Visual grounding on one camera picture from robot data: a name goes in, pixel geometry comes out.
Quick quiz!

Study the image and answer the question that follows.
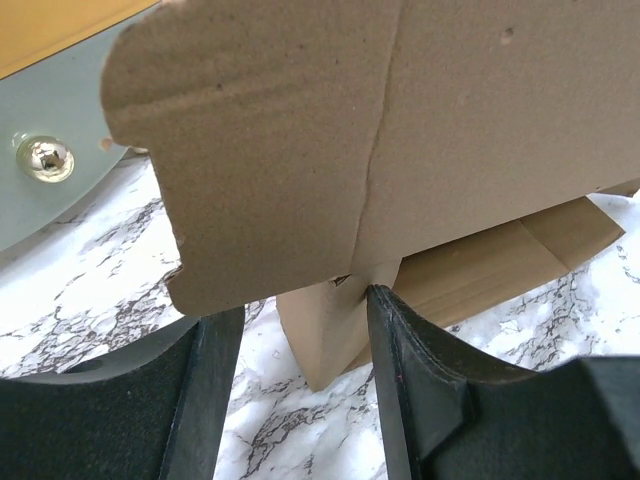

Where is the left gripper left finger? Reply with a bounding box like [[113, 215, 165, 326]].
[[1, 307, 245, 479]]

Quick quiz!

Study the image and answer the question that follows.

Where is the cardboard box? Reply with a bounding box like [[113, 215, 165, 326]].
[[101, 1, 639, 390]]

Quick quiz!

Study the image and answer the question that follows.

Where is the round pastel drawer cabinet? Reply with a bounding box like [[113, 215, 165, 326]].
[[1, 1, 156, 249]]

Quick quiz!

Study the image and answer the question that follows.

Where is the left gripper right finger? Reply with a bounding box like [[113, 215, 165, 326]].
[[367, 285, 639, 479]]

